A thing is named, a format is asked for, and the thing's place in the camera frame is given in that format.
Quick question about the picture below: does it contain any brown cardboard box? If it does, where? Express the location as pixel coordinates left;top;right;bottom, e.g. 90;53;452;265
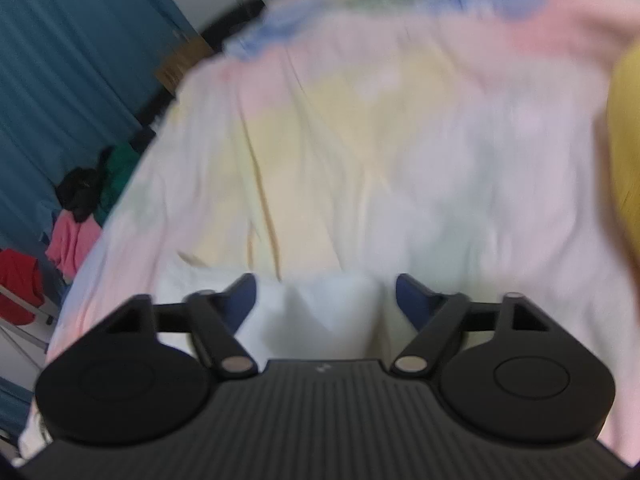
155;36;214;94

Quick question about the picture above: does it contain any white ribbed garment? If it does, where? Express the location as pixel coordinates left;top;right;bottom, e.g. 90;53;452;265
152;256;386;369

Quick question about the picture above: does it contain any pink cloth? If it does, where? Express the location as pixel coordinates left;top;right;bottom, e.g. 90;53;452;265
46;209;102;283

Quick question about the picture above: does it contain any yellow cloth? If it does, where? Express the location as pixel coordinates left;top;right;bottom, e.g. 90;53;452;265
606;44;640;260

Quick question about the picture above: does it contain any teal curtain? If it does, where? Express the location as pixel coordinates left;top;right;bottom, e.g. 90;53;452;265
0;0;202;441

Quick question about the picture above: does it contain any red cloth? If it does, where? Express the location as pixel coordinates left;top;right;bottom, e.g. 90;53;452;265
0;248;44;326

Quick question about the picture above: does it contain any pastel rainbow bed cover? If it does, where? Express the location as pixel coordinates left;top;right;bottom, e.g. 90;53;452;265
47;0;639;463

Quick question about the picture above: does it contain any white drying rack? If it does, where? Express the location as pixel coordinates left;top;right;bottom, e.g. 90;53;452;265
1;287;61;351

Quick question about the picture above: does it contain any black cloth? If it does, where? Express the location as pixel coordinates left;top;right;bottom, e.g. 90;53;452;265
54;146;114;223

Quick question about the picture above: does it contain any green cloth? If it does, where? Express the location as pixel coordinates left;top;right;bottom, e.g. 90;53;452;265
93;143;141;226

